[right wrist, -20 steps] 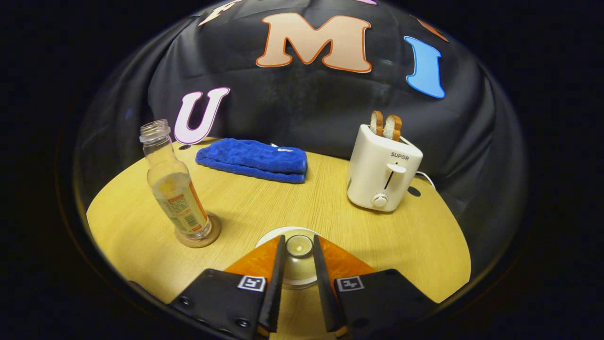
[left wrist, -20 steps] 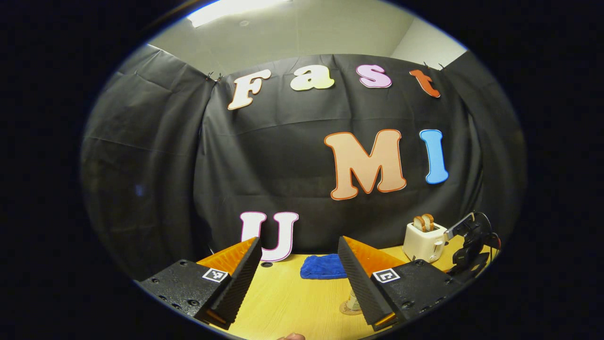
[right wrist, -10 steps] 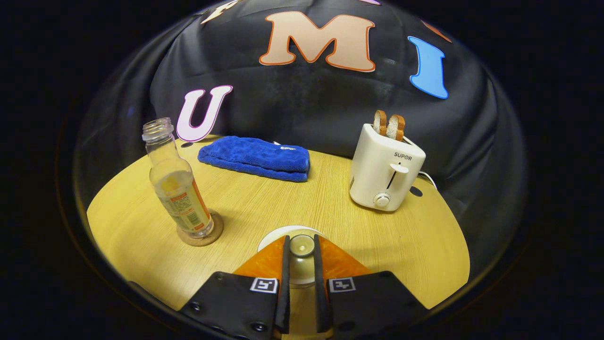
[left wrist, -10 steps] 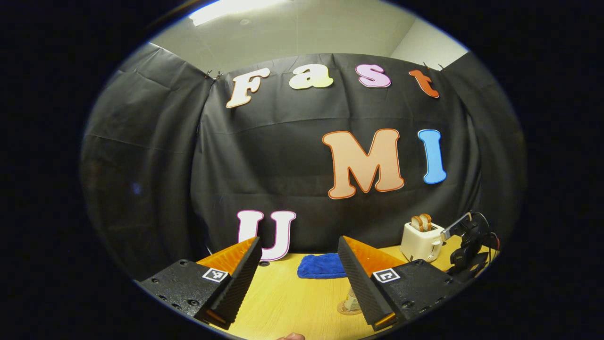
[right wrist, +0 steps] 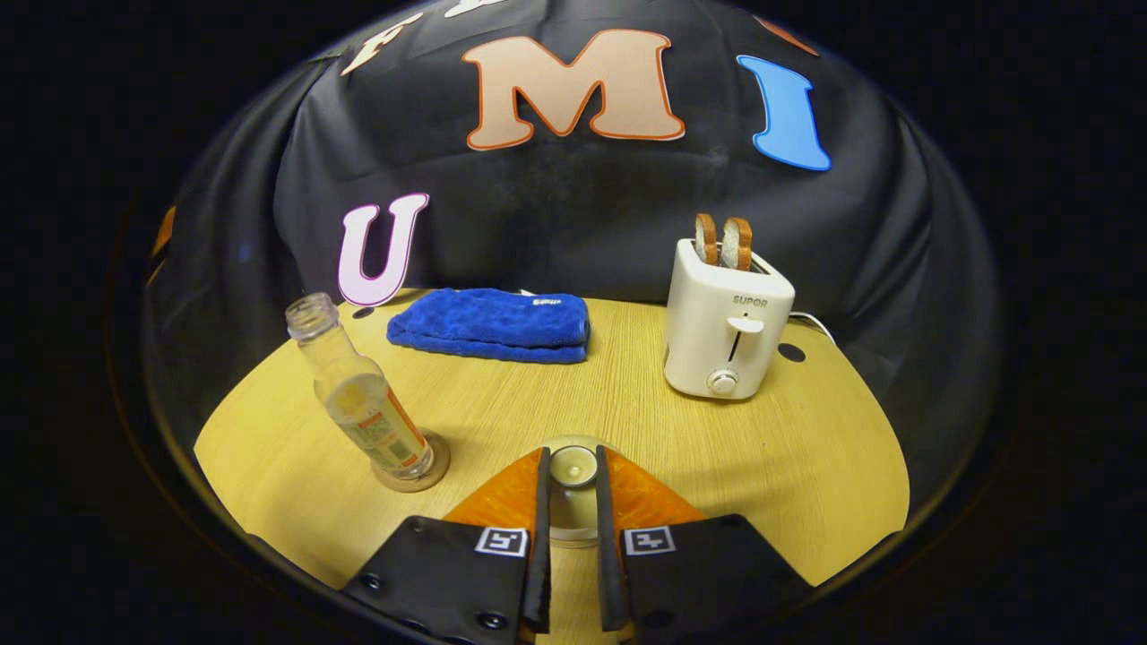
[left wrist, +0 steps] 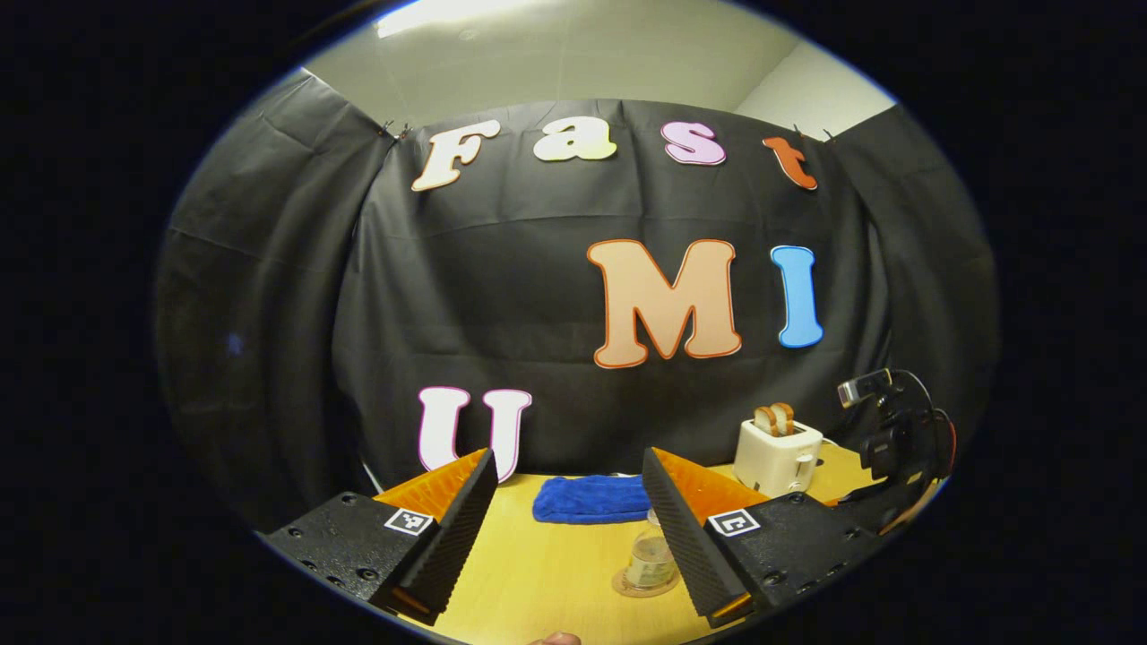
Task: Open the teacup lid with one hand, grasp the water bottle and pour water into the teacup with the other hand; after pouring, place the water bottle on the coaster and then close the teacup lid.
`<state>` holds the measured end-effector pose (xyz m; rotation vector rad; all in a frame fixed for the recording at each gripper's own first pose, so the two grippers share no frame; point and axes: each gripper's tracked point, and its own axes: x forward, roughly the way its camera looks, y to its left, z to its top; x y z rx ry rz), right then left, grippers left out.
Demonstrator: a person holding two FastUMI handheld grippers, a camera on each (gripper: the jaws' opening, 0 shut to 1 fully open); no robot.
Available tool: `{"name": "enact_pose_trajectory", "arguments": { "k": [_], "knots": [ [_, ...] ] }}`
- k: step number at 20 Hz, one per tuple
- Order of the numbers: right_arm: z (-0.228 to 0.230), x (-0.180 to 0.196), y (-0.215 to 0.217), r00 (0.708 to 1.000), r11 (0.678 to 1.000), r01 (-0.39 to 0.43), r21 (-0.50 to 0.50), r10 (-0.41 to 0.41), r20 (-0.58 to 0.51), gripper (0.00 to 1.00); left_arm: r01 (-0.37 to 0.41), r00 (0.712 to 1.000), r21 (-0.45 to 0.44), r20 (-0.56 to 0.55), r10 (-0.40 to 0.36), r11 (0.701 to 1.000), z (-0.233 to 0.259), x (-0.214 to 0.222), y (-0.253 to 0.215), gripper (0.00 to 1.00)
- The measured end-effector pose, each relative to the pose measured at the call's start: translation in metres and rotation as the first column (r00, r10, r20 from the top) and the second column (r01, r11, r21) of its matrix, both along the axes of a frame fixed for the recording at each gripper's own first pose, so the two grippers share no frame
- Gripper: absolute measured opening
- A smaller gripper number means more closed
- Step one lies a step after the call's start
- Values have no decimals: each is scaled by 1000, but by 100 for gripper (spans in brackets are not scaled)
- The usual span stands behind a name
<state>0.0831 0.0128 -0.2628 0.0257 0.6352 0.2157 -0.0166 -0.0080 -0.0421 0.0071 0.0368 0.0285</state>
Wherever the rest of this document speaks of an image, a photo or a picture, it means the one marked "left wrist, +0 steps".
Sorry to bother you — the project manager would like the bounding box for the cream white toaster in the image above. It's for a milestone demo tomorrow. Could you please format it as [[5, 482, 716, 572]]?
[[732, 417, 824, 499]]

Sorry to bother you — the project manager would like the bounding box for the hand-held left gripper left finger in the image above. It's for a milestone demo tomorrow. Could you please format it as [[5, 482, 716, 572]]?
[[260, 448, 500, 627]]

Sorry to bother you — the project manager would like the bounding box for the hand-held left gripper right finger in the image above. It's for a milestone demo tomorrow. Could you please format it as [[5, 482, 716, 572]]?
[[642, 447, 888, 629]]

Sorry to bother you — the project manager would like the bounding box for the clear water bottle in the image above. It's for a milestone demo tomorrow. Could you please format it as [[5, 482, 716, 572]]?
[[625, 508, 680, 592]]

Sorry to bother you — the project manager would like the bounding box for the round cork coaster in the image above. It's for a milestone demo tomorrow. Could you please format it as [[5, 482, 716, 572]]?
[[612, 563, 682, 599]]

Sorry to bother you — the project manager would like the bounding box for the blue towel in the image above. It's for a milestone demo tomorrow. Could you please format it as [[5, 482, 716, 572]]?
[[532, 474, 653, 526]]

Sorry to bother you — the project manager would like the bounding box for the black backdrop cloth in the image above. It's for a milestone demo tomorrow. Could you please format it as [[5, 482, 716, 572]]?
[[152, 70, 1000, 529]]

